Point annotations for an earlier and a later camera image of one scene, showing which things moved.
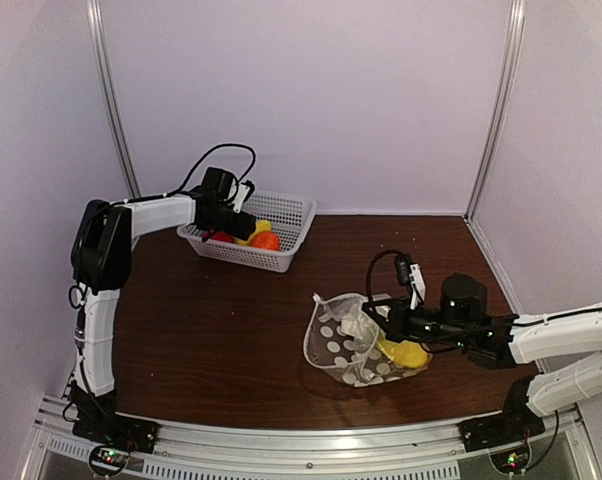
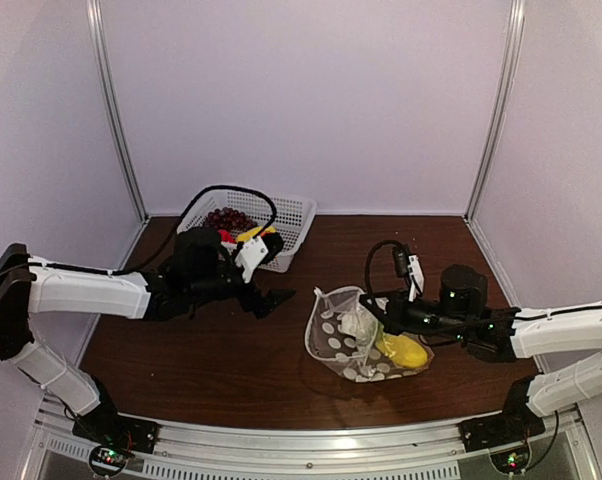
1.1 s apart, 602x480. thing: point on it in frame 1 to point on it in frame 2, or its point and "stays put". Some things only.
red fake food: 218,236 stays put
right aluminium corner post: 508,76 stays put
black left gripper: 242,229 to 267,302
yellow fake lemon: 407,354 stays put
